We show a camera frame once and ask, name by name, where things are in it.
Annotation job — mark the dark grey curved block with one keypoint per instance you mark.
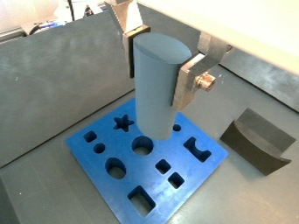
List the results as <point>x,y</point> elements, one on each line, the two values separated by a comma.
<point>258,141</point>

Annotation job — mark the grey back panel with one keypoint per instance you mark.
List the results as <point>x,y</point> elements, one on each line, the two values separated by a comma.
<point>59,75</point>

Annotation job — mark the blue shape-sorting board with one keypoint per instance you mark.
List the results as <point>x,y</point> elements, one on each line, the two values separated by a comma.
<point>144,176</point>

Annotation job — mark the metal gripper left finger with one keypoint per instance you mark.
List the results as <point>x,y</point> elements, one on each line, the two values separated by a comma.
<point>126,14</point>

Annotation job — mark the blue-grey oval peg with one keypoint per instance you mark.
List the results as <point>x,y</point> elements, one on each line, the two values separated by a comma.
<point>159,55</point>

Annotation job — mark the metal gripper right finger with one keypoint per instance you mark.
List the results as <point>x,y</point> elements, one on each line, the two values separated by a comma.
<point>194,75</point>

